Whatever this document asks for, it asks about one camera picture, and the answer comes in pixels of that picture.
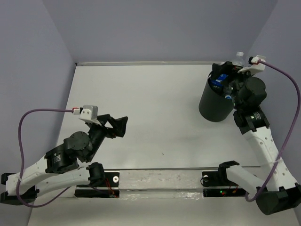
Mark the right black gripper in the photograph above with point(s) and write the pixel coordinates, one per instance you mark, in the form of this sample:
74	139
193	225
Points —
227	68

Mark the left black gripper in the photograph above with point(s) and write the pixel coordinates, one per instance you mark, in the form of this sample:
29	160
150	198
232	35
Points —
120	125

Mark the blue label bottle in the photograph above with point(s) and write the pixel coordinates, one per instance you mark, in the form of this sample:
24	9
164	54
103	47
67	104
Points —
220	89

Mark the green white label bottle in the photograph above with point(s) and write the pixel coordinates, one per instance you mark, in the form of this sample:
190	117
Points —
239	59

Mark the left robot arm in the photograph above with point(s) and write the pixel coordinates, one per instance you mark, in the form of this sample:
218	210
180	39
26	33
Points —
66	165

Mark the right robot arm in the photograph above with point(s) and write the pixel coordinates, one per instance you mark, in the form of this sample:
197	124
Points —
276	190

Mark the black cylindrical bin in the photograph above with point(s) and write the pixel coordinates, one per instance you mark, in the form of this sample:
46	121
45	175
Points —
214	107

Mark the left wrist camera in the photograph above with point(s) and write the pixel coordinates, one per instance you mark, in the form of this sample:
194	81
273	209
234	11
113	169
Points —
88	113

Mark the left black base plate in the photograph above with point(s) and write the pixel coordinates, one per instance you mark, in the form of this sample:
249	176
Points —
109	188

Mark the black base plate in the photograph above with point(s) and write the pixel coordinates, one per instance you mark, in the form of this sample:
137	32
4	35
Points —
215	186
109	188

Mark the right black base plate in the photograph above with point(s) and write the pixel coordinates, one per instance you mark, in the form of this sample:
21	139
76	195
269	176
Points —
215	186

